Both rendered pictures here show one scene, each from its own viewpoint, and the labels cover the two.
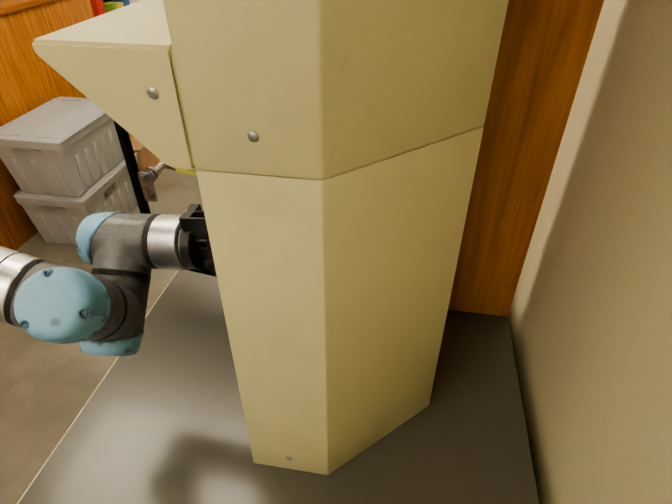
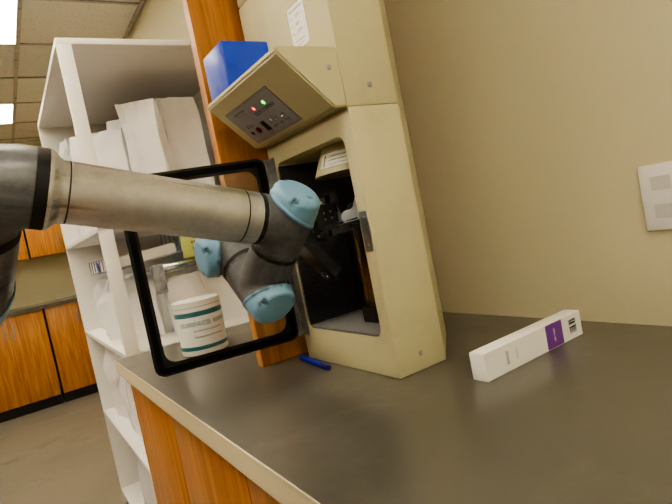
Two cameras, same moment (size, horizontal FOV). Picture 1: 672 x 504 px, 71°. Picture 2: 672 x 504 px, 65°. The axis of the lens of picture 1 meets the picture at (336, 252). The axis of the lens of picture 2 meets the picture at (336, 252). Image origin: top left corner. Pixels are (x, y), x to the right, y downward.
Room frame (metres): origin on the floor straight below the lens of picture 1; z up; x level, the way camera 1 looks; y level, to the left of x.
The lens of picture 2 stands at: (-0.25, 0.76, 1.23)
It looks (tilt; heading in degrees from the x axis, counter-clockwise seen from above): 4 degrees down; 318
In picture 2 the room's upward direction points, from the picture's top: 11 degrees counter-clockwise
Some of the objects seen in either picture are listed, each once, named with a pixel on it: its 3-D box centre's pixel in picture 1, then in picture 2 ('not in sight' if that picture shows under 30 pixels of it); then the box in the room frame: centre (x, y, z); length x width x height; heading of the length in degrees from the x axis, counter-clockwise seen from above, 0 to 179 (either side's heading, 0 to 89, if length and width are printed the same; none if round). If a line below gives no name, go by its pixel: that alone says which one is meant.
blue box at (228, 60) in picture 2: not in sight; (239, 72); (0.63, 0.13, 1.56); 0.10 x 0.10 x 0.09; 80
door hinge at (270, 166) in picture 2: not in sight; (286, 248); (0.67, 0.08, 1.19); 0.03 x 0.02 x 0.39; 170
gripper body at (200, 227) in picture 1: (233, 239); (307, 222); (0.51, 0.14, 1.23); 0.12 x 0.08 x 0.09; 80
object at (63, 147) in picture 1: (69, 145); not in sight; (2.43, 1.47, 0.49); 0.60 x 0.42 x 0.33; 170
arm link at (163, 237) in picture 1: (179, 240); not in sight; (0.52, 0.21, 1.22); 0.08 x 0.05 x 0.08; 170
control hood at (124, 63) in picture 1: (195, 55); (269, 105); (0.53, 0.15, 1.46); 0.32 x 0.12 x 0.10; 170
